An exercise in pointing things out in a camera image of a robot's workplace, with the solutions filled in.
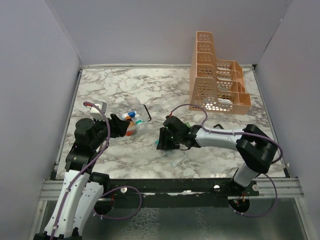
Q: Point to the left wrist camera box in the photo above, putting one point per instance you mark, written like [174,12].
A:
[95,112]

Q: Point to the teal strip packet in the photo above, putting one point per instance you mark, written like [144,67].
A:
[178,160]

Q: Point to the black front frame bar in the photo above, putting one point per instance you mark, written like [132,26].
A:
[168,192]

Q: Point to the clear first aid box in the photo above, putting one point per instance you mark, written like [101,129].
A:
[127,105]

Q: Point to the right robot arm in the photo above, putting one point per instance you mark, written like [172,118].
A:
[254,146]

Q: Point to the black box handle left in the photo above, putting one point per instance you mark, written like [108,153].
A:
[149,117]

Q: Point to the small blue-cap bottle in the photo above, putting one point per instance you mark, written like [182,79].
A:
[132,114]

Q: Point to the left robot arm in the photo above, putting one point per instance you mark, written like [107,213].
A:
[81,186]

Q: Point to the black box handle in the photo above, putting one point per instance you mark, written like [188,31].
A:
[218,126]
[149,117]

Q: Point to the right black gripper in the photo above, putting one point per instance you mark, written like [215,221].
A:
[164,142]

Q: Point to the orange plastic file rack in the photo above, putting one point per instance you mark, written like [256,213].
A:
[215,84]

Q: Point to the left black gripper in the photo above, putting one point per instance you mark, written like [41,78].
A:
[118,127]

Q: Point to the white green-label bottle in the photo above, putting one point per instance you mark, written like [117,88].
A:
[139,122]

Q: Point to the black box handle right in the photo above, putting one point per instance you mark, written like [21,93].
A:
[218,126]

